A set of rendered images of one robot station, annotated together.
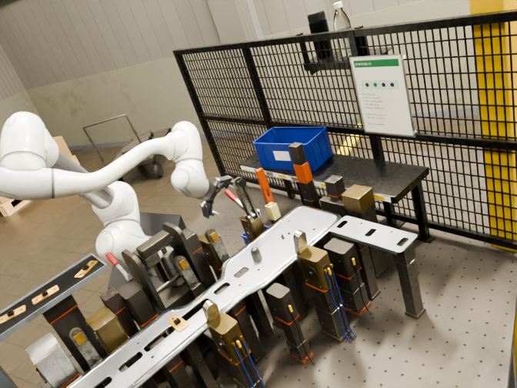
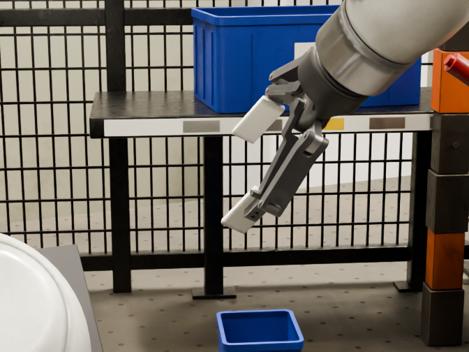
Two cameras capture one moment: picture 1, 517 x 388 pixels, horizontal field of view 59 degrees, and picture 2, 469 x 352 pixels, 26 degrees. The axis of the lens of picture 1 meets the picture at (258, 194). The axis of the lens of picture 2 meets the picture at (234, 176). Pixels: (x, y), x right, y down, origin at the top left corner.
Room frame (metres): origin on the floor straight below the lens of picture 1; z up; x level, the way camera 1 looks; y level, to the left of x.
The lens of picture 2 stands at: (1.32, 1.14, 1.28)
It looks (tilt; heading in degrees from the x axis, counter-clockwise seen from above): 14 degrees down; 297
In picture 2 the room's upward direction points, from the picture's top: straight up
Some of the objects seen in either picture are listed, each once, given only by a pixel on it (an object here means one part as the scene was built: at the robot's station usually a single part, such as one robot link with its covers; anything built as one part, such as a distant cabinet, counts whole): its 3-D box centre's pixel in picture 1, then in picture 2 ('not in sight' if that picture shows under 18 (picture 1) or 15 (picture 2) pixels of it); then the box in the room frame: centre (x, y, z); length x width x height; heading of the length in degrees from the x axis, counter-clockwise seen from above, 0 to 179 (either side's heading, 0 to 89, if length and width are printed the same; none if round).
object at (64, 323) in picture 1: (83, 344); not in sight; (1.28, 0.74, 0.92); 0.10 x 0.08 x 0.45; 123
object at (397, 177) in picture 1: (320, 168); (398, 108); (1.78, -0.29, 1.01); 0.90 x 0.22 x 0.03; 33
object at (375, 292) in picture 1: (363, 263); not in sight; (1.29, -0.27, 0.84); 0.05 x 0.05 x 0.29; 33
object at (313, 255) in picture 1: (328, 296); not in sight; (1.16, -0.10, 0.87); 0.12 x 0.07 x 0.35; 33
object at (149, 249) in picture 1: (177, 293); not in sight; (1.35, 0.39, 0.94); 0.18 x 0.13 x 0.49; 123
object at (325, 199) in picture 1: (341, 232); not in sight; (1.51, -0.26, 0.85); 0.12 x 0.03 x 0.30; 33
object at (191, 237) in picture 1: (206, 279); not in sight; (1.43, 0.29, 0.91); 0.07 x 0.05 x 0.42; 33
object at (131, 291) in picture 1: (151, 329); not in sight; (1.29, 0.51, 0.89); 0.12 x 0.07 x 0.38; 33
